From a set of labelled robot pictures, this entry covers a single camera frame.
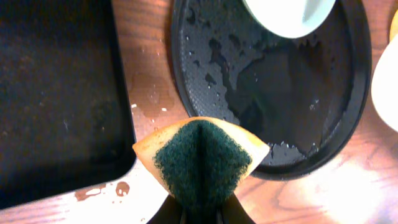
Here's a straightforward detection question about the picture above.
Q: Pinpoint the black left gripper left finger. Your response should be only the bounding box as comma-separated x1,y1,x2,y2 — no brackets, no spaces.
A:
147,195,183,224

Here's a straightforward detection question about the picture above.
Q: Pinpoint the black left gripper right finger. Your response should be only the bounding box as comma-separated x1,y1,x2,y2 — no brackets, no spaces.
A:
219,194,255,224

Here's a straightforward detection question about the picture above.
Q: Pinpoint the green and yellow sponge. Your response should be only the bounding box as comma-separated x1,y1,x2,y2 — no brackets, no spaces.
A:
132,117,270,213

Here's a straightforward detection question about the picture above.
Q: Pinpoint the mint green plate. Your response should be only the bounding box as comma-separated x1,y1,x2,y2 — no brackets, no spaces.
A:
243,0,336,39
371,35,397,131

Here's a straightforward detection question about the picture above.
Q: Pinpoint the yellow plate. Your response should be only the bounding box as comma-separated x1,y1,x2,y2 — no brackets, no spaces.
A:
389,10,398,42

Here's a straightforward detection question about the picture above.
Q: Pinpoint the black round tray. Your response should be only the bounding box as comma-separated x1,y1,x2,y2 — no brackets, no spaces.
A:
171,0,371,180

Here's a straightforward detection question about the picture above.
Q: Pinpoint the black rectangular tray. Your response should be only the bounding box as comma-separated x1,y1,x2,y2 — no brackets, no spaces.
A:
1,0,136,209

